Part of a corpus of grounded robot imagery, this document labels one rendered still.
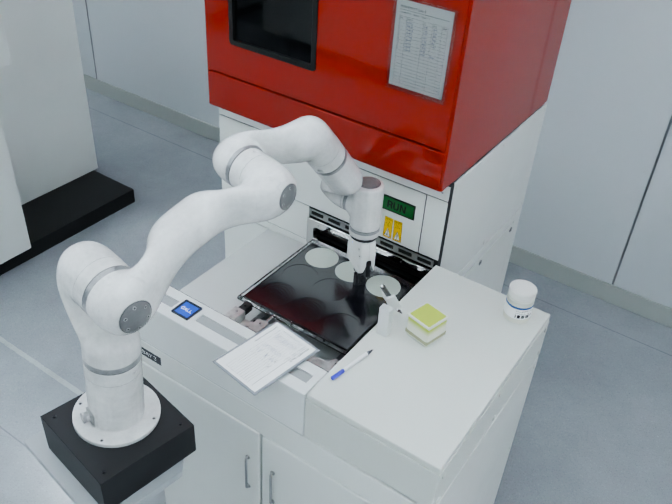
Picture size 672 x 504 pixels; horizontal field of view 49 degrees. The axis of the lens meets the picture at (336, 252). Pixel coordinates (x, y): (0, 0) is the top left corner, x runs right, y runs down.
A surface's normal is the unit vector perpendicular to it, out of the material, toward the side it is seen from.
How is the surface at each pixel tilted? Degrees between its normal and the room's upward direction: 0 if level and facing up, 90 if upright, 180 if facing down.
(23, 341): 0
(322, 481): 90
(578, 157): 90
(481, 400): 0
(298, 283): 0
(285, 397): 90
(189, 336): 90
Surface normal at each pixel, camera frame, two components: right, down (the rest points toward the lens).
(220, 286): 0.06, -0.80
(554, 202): -0.57, 0.46
